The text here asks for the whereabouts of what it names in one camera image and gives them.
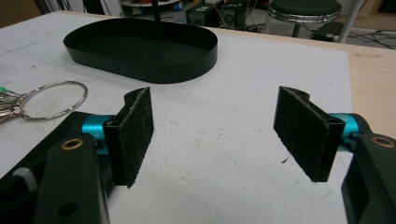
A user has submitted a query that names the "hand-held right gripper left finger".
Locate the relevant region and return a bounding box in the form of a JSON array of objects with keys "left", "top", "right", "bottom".
[{"left": 81, "top": 87, "right": 155, "bottom": 189}]

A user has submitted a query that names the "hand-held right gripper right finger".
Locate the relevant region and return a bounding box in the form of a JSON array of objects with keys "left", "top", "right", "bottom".
[{"left": 274, "top": 86, "right": 361, "bottom": 183}]

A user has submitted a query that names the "silver key ring with keys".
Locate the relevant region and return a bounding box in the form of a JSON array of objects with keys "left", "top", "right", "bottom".
[{"left": 0, "top": 80, "right": 89, "bottom": 126}]

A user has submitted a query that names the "black key stand with tray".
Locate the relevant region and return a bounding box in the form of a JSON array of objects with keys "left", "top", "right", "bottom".
[{"left": 63, "top": 0, "right": 219, "bottom": 84}]

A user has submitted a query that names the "white foam mat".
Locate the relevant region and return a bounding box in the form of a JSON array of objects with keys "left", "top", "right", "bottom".
[{"left": 0, "top": 11, "right": 354, "bottom": 224}]

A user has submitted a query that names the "black flat box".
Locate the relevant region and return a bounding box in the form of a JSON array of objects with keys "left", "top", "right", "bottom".
[{"left": 310, "top": 21, "right": 346, "bottom": 42}]

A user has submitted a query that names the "white metal stand leg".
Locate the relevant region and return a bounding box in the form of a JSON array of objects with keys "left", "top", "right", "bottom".
[{"left": 338, "top": 0, "right": 364, "bottom": 44}]

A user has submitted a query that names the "black round stool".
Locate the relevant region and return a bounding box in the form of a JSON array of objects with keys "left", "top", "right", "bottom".
[{"left": 267, "top": 0, "right": 344, "bottom": 39}]

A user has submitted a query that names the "white round table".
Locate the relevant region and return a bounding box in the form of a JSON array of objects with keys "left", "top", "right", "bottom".
[{"left": 120, "top": 0, "right": 184, "bottom": 17}]

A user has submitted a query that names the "black computer tower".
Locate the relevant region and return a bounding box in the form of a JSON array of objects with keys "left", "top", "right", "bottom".
[
  {"left": 186, "top": 3, "right": 220, "bottom": 28},
  {"left": 218, "top": 2, "right": 248, "bottom": 29}
]

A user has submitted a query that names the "tangle of floor cables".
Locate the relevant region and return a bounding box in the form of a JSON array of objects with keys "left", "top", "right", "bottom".
[{"left": 345, "top": 28, "right": 396, "bottom": 50}]

